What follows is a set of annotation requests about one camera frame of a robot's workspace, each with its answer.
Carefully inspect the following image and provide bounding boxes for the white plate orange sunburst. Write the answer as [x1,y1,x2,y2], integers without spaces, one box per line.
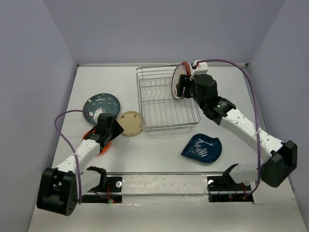
[171,63,186,100]

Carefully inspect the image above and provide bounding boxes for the small beige plate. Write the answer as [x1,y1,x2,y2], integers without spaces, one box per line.
[118,111,142,136]

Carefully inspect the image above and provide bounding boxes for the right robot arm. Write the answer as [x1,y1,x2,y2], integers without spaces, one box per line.
[171,74,298,189]

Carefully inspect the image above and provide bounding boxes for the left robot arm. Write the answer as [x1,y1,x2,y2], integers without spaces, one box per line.
[36,113,124,216]

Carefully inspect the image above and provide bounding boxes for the navy blue shell dish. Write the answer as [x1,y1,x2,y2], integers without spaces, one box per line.
[181,133,222,164]

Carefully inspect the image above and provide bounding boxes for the red and teal floral plate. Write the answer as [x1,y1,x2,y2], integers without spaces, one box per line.
[182,61,192,75]

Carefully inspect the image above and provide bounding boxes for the dark teal blossom plate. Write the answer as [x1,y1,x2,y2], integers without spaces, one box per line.
[83,93,121,125]

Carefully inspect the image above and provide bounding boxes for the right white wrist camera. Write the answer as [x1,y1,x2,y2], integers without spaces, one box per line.
[192,60,209,76]

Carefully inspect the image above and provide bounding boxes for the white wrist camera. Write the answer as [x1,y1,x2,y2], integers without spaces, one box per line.
[88,107,105,122]
[192,60,209,76]

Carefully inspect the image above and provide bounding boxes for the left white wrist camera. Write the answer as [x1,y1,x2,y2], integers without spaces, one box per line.
[88,107,105,122]

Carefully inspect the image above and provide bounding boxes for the silver wire dish rack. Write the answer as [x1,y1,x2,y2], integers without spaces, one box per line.
[136,64,201,133]

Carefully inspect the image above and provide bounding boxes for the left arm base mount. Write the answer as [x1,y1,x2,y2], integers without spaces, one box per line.
[82,176,123,203]

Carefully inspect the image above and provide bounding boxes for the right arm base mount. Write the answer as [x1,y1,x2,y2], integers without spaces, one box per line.
[207,175,254,203]

